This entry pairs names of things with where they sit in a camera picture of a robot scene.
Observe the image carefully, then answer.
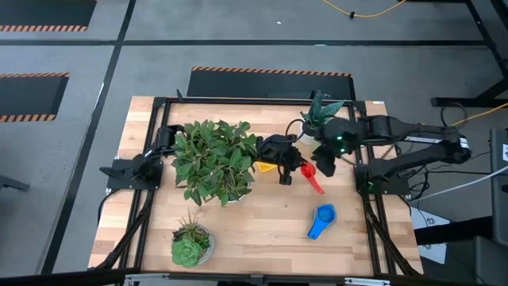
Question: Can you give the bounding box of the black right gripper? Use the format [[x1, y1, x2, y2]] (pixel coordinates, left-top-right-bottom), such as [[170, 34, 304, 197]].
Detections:
[[311, 117, 363, 178]]

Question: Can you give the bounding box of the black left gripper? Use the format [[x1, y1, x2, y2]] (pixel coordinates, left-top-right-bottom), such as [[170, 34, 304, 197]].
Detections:
[[257, 133, 310, 186]]

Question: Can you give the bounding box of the red measuring cup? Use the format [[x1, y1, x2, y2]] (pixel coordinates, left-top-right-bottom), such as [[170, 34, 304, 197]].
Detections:
[[299, 161, 325, 195]]

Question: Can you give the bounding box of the blue measuring cup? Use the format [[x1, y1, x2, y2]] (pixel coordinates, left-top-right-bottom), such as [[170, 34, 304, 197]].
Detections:
[[306, 206, 334, 241]]

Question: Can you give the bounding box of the yellow plastic basket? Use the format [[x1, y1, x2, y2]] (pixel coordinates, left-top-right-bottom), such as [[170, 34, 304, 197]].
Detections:
[[255, 160, 279, 174]]

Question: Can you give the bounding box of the snake plant white pot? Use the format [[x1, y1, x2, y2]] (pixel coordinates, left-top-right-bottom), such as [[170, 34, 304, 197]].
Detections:
[[297, 89, 347, 146]]

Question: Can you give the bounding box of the large leafy plant white pot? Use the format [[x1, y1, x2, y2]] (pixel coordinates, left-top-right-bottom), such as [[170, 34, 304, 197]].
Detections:
[[170, 118, 261, 208]]

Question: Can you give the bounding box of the black hazard-striped floor mat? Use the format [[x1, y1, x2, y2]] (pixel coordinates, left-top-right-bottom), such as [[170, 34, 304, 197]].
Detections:
[[0, 0, 98, 33], [0, 71, 71, 124], [186, 66, 357, 101]]

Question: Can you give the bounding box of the white paper sheet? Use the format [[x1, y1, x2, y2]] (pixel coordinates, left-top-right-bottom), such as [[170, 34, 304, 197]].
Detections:
[[410, 206, 452, 265]]

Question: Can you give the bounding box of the succulent plant grey pot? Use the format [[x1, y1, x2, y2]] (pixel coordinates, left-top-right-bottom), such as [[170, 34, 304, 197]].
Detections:
[[170, 214, 217, 269]]

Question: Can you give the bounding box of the black metal stand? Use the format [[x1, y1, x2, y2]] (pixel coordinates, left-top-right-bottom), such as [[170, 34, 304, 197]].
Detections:
[[430, 0, 508, 109]]

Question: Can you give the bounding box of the grey cabinet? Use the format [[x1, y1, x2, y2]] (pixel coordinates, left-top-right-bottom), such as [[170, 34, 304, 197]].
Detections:
[[489, 126, 508, 247]]

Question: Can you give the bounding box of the dark grey equipment case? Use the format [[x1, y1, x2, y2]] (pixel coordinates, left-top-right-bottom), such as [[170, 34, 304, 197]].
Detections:
[[414, 216, 508, 286]]

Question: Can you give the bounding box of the black furniture foot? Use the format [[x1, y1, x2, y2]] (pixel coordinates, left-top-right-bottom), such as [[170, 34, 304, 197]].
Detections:
[[0, 174, 32, 192]]

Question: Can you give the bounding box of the black aluminium table frame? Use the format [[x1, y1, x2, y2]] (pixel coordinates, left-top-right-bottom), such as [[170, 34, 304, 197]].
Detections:
[[93, 89, 424, 279]]

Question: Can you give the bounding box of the silver camera mount bar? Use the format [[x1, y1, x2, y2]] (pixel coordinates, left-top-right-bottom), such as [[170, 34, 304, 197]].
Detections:
[[122, 272, 392, 286]]

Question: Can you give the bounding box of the grey cable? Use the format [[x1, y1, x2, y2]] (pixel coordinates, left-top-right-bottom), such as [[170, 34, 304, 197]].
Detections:
[[408, 164, 508, 203]]

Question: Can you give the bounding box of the yellow floor cable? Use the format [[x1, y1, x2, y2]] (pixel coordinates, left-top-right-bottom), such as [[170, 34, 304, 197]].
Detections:
[[320, 0, 408, 20]]

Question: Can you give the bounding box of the orange floor cable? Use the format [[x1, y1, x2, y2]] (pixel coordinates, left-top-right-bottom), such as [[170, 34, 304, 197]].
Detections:
[[449, 102, 508, 128]]

